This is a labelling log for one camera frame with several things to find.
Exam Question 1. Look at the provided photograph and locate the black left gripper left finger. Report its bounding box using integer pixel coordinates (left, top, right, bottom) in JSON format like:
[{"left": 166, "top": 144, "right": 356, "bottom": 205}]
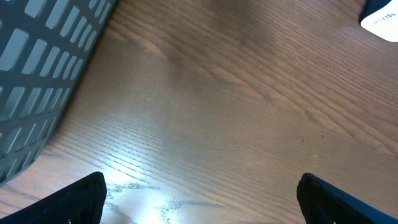
[{"left": 1, "top": 172, "right": 107, "bottom": 224}]

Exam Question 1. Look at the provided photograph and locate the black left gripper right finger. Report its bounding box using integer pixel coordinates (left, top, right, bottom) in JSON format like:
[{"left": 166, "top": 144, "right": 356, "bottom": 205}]
[{"left": 297, "top": 173, "right": 397, "bottom": 224}]

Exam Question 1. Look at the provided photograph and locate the white barcode scanner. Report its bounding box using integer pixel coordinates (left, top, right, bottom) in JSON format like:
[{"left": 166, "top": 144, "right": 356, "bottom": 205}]
[{"left": 359, "top": 0, "right": 397, "bottom": 42}]

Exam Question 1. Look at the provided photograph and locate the dark grey plastic basket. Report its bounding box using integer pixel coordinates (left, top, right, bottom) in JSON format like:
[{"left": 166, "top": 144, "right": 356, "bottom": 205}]
[{"left": 1, "top": 0, "right": 116, "bottom": 185}]

